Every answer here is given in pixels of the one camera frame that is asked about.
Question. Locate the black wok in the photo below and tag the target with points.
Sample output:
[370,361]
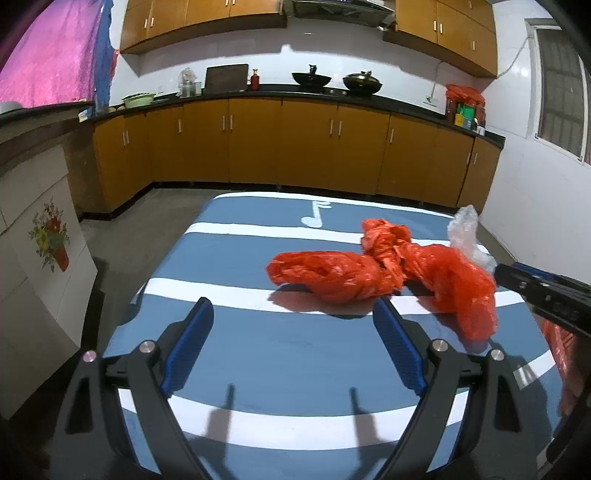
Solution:
[311,80]

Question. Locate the red bag with bottles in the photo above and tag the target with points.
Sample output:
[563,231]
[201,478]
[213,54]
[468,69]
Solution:
[464,99]

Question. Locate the knotted orange plastic bag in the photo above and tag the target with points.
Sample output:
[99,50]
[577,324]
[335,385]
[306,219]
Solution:
[448,277]

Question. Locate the white tiled flower counter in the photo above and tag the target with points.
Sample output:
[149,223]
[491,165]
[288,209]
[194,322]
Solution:
[32,258]

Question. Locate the wooden wall cabinets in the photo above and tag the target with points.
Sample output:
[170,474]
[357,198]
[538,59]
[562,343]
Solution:
[452,32]
[198,18]

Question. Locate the pink curtain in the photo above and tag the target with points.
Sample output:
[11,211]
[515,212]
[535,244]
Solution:
[51,50]

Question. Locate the window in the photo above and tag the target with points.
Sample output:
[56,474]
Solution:
[561,87]

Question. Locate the dark cutting board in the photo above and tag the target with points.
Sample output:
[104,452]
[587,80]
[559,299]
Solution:
[226,79]

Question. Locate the clear plastic bag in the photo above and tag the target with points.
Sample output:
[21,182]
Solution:
[464,230]

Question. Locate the black lidded pot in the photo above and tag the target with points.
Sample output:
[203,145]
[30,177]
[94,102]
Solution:
[362,83]

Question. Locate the clear bag of jars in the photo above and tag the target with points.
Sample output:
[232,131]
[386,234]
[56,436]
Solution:
[188,83]

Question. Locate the wooden base cabinets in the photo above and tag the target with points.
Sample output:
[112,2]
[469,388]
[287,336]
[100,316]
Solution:
[277,143]

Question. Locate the green basin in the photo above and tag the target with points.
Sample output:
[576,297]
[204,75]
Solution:
[138,100]

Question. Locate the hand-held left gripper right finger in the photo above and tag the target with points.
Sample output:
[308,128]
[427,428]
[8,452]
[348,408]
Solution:
[399,346]

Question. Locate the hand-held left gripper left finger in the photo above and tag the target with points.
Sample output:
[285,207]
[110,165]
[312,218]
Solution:
[187,346]

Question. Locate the twisted orange plastic bag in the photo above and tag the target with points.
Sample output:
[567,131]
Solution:
[328,274]

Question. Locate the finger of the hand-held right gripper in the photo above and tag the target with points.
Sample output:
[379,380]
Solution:
[561,281]
[554,302]

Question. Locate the steel range hood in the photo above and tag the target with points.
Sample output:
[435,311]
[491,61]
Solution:
[341,8]

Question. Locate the red bottle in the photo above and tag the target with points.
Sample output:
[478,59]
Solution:
[255,82]

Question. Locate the blue striped tablecloth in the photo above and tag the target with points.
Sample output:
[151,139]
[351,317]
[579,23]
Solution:
[286,341]

